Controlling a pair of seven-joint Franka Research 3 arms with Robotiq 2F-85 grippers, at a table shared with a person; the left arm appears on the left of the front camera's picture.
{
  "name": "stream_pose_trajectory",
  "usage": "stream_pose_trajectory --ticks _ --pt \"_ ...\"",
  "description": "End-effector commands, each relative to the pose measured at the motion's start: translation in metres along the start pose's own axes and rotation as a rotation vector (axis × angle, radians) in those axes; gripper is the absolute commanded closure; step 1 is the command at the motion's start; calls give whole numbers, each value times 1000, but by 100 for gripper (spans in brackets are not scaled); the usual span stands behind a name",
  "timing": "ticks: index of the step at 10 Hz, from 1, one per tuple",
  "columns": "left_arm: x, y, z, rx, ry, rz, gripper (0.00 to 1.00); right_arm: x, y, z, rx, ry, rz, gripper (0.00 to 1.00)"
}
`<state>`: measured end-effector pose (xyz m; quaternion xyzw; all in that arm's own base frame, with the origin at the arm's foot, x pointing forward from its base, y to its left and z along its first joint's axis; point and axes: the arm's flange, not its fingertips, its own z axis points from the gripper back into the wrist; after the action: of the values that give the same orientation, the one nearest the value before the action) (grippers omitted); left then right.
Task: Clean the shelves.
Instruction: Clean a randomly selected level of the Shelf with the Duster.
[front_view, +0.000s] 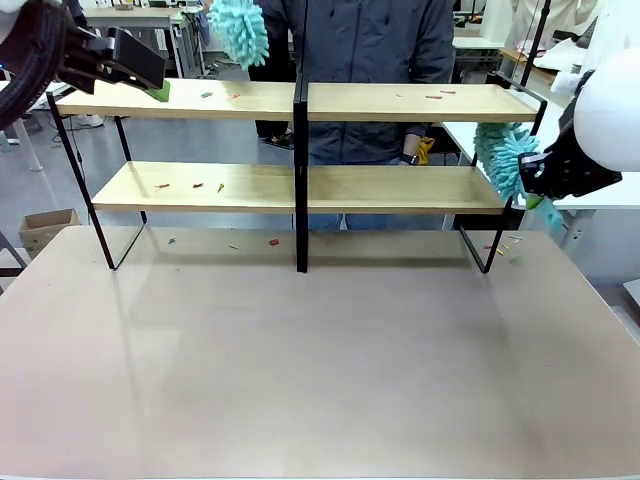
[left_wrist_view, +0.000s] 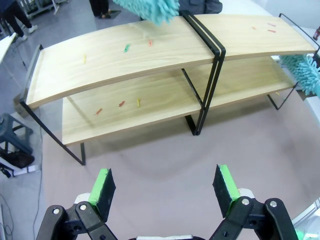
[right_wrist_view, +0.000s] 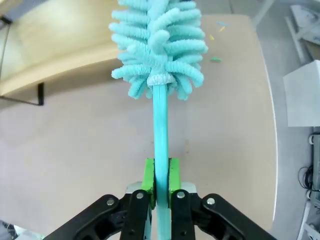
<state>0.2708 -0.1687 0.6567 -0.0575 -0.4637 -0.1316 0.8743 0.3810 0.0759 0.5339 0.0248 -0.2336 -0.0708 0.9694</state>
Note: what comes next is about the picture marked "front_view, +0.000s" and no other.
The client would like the person in grey jacket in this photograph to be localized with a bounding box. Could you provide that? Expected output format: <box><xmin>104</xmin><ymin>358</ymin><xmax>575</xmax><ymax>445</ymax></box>
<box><xmin>257</xmin><ymin>0</ymin><xmax>457</xmax><ymax>232</ymax></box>

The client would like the teal chenille duster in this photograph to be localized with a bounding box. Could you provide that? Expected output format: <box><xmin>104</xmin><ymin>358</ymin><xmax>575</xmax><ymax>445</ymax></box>
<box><xmin>206</xmin><ymin>0</ymin><xmax>271</xmax><ymax>72</ymax></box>
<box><xmin>472</xmin><ymin>121</ymin><xmax>565</xmax><ymax>232</ymax></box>

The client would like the yellow cloth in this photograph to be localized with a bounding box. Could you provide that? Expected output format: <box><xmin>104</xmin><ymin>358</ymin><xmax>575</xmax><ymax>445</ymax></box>
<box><xmin>416</xmin><ymin>136</ymin><xmax>437</xmax><ymax>167</ymax></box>

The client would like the large white table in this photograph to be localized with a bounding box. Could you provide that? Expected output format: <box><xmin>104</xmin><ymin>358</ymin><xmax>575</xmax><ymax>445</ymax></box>
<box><xmin>439</xmin><ymin>102</ymin><xmax>640</xmax><ymax>251</ymax></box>

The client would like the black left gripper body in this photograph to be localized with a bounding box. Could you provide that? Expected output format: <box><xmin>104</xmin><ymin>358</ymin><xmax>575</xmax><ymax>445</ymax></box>
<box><xmin>55</xmin><ymin>25</ymin><xmax>120</xmax><ymax>96</ymax></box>

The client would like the white crumpled cloth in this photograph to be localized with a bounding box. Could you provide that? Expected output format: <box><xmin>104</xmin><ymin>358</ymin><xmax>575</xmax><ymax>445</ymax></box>
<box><xmin>533</xmin><ymin>37</ymin><xmax>592</xmax><ymax>72</ymax></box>

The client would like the black braided cable sleeve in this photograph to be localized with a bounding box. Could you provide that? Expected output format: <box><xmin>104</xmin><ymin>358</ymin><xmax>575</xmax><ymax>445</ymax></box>
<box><xmin>0</xmin><ymin>0</ymin><xmax>79</xmax><ymax>132</ymax></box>

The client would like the wooden shelf with black frame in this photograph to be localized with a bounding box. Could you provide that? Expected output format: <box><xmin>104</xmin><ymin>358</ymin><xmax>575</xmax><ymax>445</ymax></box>
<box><xmin>45</xmin><ymin>72</ymin><xmax>549</xmax><ymax>275</ymax></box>

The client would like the cardboard box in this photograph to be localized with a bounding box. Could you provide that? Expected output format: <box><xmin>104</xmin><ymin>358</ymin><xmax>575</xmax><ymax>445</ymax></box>
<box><xmin>18</xmin><ymin>208</ymin><xmax>82</xmax><ymax>262</ymax></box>

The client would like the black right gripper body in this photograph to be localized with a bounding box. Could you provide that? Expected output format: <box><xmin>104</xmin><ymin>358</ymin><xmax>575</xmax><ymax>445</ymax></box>
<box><xmin>542</xmin><ymin>143</ymin><xmax>624</xmax><ymax>200</ymax></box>

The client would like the black stand pole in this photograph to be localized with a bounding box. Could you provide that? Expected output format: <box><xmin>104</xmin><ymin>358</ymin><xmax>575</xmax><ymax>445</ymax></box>
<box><xmin>519</xmin><ymin>0</ymin><xmax>552</xmax><ymax>87</ymax></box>

